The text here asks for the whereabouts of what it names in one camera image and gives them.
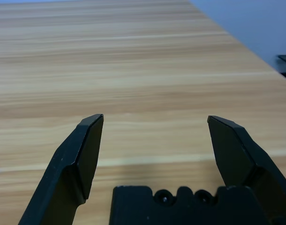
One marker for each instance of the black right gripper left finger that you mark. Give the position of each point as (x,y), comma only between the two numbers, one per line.
(70,164)

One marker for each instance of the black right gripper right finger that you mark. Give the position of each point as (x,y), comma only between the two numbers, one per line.
(238,152)

